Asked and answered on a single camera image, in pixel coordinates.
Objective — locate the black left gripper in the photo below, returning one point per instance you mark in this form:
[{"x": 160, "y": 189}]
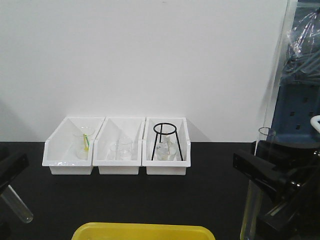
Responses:
[{"x": 11, "y": 165}]

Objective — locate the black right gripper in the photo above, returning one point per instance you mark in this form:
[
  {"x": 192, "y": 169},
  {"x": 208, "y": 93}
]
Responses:
[{"x": 297, "y": 216}]

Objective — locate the short clear test tube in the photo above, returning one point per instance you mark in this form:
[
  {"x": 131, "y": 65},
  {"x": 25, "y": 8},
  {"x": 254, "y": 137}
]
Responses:
[{"x": 16, "y": 204}]

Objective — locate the tall clear test tube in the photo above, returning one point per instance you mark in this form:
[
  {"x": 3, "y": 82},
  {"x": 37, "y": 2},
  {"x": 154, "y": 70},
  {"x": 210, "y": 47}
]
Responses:
[{"x": 254, "y": 193}]

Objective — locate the yellow plastic tray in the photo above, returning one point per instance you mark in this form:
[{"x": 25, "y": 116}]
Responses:
[{"x": 140, "y": 231}]

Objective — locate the white left storage bin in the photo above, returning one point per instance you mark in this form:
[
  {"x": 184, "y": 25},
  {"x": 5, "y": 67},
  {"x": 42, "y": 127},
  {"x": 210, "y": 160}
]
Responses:
[{"x": 59, "y": 151}]

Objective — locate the white storage bin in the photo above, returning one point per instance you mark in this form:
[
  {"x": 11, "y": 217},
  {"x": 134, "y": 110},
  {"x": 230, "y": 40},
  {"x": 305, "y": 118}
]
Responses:
[
  {"x": 157, "y": 167},
  {"x": 113, "y": 129},
  {"x": 59, "y": 151}
]

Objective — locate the blue pegboard drying rack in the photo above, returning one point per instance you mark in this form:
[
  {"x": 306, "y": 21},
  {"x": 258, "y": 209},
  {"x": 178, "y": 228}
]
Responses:
[{"x": 295, "y": 104}]

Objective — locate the glass beaker with yellow-green sticks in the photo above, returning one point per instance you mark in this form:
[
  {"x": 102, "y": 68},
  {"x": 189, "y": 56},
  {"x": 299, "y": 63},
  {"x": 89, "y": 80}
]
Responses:
[{"x": 82, "y": 137}]

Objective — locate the clear plastic bag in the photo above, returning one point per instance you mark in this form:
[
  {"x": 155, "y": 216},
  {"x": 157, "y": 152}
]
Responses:
[{"x": 303, "y": 54}]

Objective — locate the white middle storage bin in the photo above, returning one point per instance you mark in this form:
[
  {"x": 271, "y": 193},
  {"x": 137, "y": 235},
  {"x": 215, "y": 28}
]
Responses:
[{"x": 113, "y": 129}]

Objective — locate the clear glass alcohol lamp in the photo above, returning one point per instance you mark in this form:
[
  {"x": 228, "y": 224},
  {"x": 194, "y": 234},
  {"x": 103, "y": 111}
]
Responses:
[{"x": 166, "y": 150}]

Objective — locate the white right storage bin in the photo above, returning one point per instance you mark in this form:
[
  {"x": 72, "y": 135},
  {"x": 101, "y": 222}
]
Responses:
[{"x": 157, "y": 167}]

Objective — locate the clear glass beaker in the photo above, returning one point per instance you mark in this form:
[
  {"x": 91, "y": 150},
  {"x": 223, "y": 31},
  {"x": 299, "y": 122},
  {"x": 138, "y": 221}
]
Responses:
[{"x": 120, "y": 150}]

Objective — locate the black wire tripod stand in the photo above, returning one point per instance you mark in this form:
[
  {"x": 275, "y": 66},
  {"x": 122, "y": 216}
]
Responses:
[{"x": 163, "y": 129}]

